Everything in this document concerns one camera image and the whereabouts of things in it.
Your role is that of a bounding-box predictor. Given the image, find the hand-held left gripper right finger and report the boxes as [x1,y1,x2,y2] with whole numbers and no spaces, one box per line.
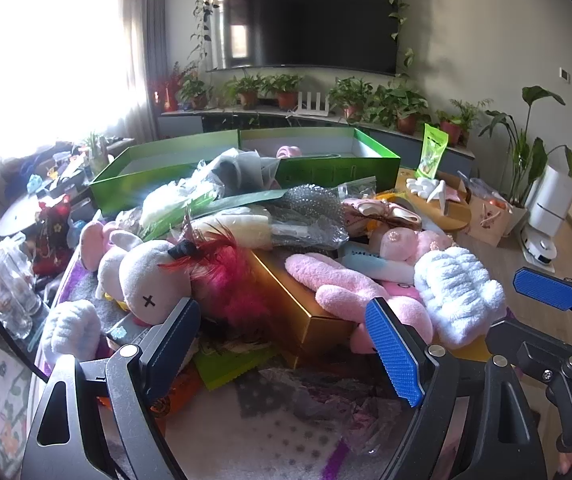
[365,298,549,480]

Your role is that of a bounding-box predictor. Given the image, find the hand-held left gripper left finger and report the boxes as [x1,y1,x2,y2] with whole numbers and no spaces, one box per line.
[18,298,201,480]

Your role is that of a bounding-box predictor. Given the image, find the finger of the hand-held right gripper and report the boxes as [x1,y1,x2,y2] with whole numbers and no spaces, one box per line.
[512,267,572,341]
[484,319,572,396]

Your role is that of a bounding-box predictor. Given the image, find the red feather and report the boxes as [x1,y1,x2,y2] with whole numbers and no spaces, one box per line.
[161,225,271,328]

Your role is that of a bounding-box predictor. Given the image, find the green cardboard box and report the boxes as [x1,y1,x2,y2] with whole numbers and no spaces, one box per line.
[238,127,401,196]

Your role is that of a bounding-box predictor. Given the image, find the white robot vacuum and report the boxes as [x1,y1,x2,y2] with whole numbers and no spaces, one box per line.
[520,227,559,266]

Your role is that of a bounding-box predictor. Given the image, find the green paper sheet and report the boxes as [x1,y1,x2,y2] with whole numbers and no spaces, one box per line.
[193,345,281,391]

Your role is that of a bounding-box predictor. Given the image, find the white rabbit plush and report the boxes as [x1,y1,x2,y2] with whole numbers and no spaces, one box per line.
[96,240,201,326]

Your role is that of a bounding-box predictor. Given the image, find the white fluffy plush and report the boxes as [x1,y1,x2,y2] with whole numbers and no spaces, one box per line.
[413,247,509,351]

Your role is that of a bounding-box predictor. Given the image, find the pink fluffy plush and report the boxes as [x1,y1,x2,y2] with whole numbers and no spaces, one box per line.
[285,254,434,356]

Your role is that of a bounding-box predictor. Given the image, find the kraft paper bag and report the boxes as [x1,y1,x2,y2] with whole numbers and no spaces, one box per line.
[468,192,529,248]

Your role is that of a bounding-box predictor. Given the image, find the white vacuum dock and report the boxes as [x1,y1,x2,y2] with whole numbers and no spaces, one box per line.
[528,165,572,241]

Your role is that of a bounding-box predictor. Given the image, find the light blue packet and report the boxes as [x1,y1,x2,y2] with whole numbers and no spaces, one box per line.
[341,240,417,283]

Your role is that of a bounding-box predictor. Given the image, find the white fluffy slipper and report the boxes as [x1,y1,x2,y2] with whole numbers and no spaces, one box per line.
[41,300,104,366]

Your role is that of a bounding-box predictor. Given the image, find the gold box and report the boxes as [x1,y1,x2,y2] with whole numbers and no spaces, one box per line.
[243,247,361,358]

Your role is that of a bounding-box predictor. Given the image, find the pink pearl pouch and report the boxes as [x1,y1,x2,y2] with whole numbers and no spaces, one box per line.
[368,227,454,266]

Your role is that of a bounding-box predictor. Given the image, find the round wooden side table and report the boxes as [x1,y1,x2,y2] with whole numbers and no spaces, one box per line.
[393,167,472,233]

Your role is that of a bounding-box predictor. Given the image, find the small pink plush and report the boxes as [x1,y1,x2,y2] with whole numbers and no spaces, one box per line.
[78,220,127,273]

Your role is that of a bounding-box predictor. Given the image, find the cream plush in plastic bag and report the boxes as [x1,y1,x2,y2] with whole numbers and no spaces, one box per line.
[191,212,274,251]

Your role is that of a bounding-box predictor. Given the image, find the small cardboard box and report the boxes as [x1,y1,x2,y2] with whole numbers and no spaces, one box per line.
[438,170,471,196]

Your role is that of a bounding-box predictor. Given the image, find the large floor plant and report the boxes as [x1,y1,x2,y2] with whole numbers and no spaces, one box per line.
[480,86,572,231]

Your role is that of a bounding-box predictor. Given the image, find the white pointed paper ornament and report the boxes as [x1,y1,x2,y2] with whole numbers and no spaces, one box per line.
[428,180,466,207]

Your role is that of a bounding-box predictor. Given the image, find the green card packet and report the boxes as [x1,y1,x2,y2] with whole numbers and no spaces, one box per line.
[141,187,287,241]

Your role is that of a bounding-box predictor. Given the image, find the pink ballet shoes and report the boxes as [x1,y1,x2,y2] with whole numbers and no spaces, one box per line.
[341,197,424,233]

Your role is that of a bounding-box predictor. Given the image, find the white gloves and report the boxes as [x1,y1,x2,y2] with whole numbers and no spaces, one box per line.
[406,176,441,198]

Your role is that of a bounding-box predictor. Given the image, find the red flowered bag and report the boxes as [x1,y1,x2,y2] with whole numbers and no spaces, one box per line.
[31,195,77,276]

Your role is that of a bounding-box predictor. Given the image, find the silver glitter item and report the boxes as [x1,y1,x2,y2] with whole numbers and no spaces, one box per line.
[271,185,349,228]

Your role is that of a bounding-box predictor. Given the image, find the green snack bag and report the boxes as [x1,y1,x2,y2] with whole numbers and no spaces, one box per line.
[416,124,450,181]

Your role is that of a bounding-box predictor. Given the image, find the clear drinking glasses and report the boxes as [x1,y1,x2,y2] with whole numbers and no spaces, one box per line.
[0,232,49,341]

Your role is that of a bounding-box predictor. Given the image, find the green box lid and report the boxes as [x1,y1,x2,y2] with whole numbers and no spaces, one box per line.
[88,130,241,216]

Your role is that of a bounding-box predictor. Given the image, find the grey cloth in plastic bag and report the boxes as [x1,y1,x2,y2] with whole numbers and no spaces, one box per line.
[201,149,281,196]

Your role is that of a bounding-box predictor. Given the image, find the round grey coffee table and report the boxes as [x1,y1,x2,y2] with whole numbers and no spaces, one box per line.
[0,192,54,237]

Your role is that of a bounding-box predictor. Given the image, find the small plant in glass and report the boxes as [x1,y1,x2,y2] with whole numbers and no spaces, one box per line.
[83,130,112,173]

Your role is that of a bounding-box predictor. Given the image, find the grey television console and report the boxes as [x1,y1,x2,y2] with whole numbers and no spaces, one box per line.
[158,107,476,161]

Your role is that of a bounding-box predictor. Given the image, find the row of potted plants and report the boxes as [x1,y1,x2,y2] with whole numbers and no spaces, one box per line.
[173,62,491,147]

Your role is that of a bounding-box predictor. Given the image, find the red flower decoration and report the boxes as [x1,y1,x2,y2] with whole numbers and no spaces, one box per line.
[148,72,181,113]

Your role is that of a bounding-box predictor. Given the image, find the white picket fence ornament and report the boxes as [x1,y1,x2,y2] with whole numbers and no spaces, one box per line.
[297,91,327,112]

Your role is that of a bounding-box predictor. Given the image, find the trailing vine plant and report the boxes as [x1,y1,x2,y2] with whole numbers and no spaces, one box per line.
[191,0,227,66]
[388,0,417,77]

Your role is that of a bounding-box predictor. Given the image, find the white sheer curtain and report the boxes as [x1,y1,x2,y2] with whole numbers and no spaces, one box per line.
[0,0,134,171]

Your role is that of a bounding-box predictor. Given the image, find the black wall television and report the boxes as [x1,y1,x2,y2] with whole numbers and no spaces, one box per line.
[206,0,399,77]

